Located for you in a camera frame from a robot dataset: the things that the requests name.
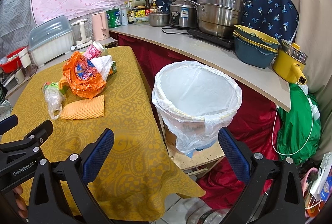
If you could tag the red satin counter skirt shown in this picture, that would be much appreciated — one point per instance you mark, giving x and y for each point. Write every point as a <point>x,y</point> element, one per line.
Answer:
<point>255,123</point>

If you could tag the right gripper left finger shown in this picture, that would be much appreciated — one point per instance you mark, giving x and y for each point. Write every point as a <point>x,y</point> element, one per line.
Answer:
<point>48,203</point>

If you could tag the green plastic bag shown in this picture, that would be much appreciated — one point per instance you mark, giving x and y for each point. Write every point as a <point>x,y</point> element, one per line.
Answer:
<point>300,131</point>

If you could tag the white glass blender kettle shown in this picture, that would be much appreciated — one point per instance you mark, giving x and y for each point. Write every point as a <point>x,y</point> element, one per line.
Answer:
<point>82,34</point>

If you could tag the clear plastic bag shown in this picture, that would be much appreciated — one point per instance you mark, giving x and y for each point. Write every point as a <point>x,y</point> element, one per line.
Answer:
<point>54,99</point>

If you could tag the white bottle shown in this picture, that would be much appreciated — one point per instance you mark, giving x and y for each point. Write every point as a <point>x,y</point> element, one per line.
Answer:
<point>124,15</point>

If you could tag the white canister with lid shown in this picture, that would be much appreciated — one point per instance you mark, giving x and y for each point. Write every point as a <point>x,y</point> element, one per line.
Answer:
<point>26,62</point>

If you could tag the yellow paisley tablecloth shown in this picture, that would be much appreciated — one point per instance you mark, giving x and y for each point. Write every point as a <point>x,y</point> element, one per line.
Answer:
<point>81,145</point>

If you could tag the pink electric kettle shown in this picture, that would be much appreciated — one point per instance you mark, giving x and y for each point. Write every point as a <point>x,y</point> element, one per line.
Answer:
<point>100,26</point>

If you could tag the green packet on counter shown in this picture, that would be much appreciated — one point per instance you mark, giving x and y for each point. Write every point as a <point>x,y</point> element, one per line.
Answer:
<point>114,18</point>

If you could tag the dark soy sauce bottle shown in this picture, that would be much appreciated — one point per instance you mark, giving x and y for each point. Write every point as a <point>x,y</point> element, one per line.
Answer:
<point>130,12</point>

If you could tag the large steel steamer pot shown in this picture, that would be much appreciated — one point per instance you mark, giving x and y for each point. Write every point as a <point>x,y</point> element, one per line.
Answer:
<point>218,17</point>

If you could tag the yellow electric pot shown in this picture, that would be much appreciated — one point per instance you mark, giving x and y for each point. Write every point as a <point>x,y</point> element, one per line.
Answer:
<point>290,63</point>

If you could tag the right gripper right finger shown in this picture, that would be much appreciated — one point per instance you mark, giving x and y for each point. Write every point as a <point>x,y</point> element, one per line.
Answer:
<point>272,192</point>

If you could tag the black induction cooktop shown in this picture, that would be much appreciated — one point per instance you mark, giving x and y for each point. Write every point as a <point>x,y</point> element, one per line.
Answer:
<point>225,43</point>

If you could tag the trash bin with white liner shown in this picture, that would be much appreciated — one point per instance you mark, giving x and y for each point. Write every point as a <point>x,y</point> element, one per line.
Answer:
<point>195,101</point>

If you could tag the steel rice cooker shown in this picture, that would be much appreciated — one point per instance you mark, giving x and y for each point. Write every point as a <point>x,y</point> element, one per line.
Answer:
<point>183,14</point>

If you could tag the red plastic basin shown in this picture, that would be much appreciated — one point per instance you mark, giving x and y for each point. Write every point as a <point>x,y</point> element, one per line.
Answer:
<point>13,61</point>

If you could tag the white paper towel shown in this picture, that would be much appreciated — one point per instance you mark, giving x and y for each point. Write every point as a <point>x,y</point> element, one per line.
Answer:
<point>105,63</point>

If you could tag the orange plastic bag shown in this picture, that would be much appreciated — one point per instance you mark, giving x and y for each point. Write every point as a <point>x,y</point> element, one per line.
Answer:
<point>82,76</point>

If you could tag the person's left hand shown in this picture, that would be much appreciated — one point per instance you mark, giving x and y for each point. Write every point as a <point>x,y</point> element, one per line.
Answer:
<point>22,208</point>

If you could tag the stacked blue yellow basins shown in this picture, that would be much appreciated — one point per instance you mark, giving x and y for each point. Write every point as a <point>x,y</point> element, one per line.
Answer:
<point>254,47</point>

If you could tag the small steel lidded pot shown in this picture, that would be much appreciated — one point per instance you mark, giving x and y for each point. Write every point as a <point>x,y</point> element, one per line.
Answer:
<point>158,18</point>

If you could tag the pink paper cup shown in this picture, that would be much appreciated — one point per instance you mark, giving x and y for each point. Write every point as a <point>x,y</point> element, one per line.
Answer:
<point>94,50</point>

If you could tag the orange mesh cloth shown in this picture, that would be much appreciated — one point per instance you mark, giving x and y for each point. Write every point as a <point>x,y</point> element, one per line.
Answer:
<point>84,109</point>

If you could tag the white dish rack with cover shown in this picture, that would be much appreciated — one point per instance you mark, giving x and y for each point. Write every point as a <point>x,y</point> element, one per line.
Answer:
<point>50,40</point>

